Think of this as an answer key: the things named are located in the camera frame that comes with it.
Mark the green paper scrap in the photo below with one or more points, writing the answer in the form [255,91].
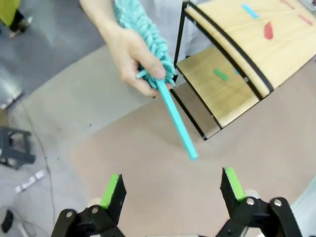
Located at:
[220,74]

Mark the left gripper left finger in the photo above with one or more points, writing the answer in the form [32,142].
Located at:
[116,195]

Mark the figure in yellow coat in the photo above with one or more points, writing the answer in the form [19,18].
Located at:
[8,12]

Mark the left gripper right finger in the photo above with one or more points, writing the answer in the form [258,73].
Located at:
[230,190]

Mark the person's right forearm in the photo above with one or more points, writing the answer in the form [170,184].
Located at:
[98,14]

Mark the red paper scrap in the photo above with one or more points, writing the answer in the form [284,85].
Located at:
[268,30]

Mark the dark grey plastic stool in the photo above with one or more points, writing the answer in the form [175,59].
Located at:
[14,153]

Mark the small black floor device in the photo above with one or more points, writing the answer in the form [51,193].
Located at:
[7,221]

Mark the red paper strip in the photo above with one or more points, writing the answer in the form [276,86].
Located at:
[305,19]
[287,3]

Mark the person's right hand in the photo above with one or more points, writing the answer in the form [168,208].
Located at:
[130,54]

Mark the teal microfibre duster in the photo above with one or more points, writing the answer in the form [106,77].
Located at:
[177,123]

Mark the small blue paper scrap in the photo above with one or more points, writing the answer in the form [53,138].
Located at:
[237,72]

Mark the white power strip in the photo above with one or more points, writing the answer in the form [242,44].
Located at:
[28,184]

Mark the black frame wooden shelf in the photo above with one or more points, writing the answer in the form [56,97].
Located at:
[234,103]

